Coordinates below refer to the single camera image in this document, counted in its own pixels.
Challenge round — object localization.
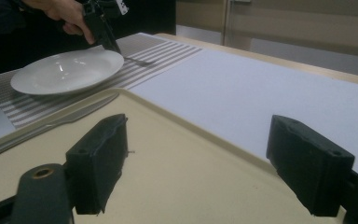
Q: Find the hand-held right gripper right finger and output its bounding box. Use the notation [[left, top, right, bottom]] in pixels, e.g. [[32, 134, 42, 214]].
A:
[[266, 114, 355, 217]]

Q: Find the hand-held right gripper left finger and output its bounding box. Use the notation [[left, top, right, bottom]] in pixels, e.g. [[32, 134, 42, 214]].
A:
[[64, 113, 129, 216]]

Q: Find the metal fork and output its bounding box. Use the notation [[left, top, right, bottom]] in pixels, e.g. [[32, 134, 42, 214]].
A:
[[122, 55, 154, 67]]

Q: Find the white plate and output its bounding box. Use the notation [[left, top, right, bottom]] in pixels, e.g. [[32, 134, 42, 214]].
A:
[[9, 49, 125, 96]]

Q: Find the metal knife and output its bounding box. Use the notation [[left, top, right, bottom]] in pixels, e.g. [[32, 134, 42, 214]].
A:
[[0, 92, 120, 164]]

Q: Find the beige tray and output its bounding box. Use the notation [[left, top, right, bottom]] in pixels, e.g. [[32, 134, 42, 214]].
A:
[[0, 88, 348, 224]]

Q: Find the black curtain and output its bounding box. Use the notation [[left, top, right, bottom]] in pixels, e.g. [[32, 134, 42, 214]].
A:
[[117, 0, 176, 40]]

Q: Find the grey striped placemat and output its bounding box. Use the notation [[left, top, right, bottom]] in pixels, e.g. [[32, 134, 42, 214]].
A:
[[0, 32, 203, 130]]

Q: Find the white table mat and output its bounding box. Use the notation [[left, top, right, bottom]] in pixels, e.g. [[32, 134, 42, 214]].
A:
[[0, 48, 358, 174]]

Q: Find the wooden counter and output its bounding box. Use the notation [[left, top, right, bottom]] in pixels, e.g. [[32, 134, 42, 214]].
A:
[[175, 0, 358, 78]]

